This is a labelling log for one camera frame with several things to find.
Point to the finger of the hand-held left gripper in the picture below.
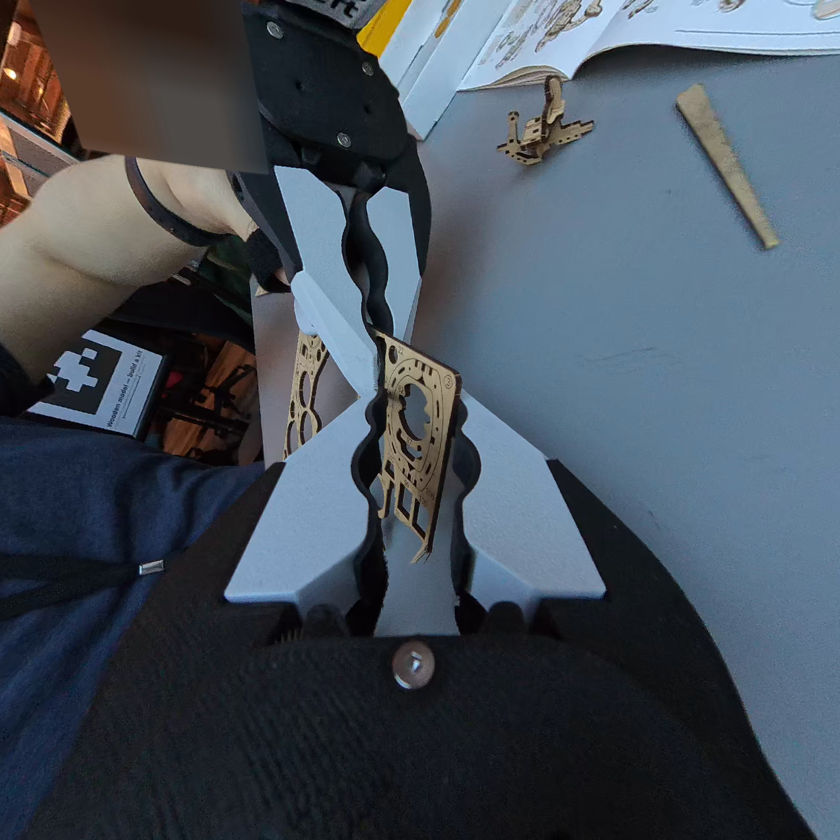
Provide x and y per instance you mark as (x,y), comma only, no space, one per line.
(400,249)
(315,236)

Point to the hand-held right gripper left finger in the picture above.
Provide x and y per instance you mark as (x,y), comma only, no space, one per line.
(302,525)

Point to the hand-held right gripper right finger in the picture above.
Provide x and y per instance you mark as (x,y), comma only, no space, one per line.
(531,525)

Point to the laser-cut wooden parts sheet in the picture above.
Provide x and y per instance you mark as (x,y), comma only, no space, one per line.
(433,367)

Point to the person's left forearm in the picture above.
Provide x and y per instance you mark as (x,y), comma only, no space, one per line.
(79,262)

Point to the wooden model assembly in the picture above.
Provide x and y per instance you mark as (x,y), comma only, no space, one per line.
(538,131)

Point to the person's left hand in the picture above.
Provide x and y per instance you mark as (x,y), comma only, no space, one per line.
(197,197)

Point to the yellow plastic bin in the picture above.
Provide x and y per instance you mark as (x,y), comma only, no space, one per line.
(377,36)

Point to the dark green cloth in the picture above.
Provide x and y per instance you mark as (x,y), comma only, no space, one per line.
(223,269)

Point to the white cardboard box tray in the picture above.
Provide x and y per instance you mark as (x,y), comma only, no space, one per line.
(433,79)

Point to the black wrist watch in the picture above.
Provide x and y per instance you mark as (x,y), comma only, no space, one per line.
(161,220)

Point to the black framed marker sign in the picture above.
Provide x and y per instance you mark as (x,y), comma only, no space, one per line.
(148,374)

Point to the tapered wooden stick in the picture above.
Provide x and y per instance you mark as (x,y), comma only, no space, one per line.
(722,157)

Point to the instruction booklet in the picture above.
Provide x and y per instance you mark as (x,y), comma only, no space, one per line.
(656,26)

